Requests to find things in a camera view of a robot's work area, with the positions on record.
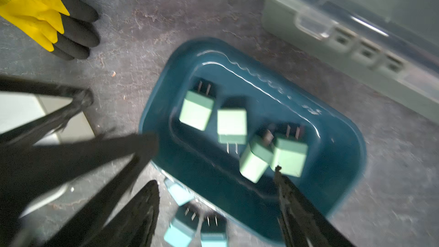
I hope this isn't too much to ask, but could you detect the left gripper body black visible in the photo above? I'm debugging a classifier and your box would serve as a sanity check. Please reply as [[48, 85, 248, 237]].
[[1, 75, 159, 247]]

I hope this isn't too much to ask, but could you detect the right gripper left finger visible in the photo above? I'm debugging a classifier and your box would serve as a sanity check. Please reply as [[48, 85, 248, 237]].
[[84, 180, 160, 247]]

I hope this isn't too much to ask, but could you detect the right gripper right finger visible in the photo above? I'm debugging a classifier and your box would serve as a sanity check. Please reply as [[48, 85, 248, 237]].
[[274, 166, 353, 247]]

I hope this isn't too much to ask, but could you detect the teal plug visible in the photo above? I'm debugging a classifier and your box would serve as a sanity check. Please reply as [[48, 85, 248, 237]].
[[163, 206, 200, 247], [164, 178, 195, 207], [200, 215, 228, 247]]

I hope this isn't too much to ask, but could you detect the teal plug top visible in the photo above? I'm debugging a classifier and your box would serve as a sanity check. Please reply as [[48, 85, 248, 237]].
[[164, 178, 195, 207]]

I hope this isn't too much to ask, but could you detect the white plastic tray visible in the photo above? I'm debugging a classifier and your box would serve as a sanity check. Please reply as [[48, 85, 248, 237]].
[[1, 91, 95, 146]]

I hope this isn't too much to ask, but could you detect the green plug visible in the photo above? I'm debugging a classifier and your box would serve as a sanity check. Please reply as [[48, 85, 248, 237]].
[[179, 81, 215, 131], [270, 124, 308, 177], [239, 129, 274, 184], [217, 108, 248, 154]]

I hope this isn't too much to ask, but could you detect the dark teal plastic tray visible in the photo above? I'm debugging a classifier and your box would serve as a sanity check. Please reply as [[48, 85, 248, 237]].
[[138, 37, 368, 246]]

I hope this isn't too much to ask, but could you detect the clear lidded storage box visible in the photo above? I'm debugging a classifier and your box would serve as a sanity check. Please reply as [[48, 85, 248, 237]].
[[262, 0, 439, 122]]

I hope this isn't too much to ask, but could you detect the yellow black rubber glove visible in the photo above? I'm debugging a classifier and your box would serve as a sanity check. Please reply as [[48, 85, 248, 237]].
[[1, 0, 100, 61]]

